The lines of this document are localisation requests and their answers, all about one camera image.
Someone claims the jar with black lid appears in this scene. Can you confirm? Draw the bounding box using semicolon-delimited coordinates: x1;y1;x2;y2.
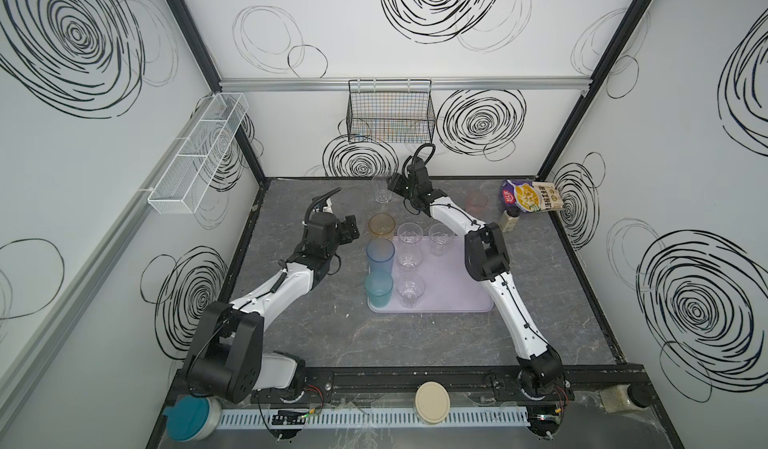
599;384;653;414

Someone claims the black wire basket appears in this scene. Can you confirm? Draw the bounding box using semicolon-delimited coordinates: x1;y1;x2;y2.
345;78;437;144

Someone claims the black mounting rail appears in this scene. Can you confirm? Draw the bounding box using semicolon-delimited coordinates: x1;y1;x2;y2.
169;366;650;403

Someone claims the white wire shelf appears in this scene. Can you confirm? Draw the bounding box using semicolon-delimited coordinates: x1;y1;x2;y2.
147;92;249;215

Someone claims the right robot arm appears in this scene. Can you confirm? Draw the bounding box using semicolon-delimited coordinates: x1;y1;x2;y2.
388;156;564;400

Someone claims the blue plastic cup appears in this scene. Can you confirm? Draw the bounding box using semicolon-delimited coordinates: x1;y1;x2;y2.
366;238;395;274

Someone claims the yellow plastic cup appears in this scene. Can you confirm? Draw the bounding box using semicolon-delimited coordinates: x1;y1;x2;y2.
368;213;396;239

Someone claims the snack bag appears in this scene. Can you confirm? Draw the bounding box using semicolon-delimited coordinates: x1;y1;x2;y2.
501;179;564;213

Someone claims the white cable duct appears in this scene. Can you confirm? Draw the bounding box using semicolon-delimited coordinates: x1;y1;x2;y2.
217;406;530;430

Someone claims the teal plastic cup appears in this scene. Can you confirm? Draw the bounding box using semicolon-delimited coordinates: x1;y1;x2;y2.
364;270;393;308

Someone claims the beige round lid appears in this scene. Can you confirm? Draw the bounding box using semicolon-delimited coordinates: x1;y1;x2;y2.
414;381;451;424

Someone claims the lilac plastic tray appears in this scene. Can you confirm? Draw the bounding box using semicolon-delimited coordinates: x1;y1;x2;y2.
367;237;494;314

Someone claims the clear glass back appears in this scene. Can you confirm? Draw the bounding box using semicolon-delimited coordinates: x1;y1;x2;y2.
372;176;392;205

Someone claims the small spice jar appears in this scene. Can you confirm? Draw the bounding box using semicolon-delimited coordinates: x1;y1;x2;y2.
499;206;521;233

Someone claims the clear faceted glass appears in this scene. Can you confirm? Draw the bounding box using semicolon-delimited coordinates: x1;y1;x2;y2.
396;244;424;271

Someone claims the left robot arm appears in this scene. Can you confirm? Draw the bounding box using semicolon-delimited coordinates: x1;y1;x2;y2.
182;211;360;403

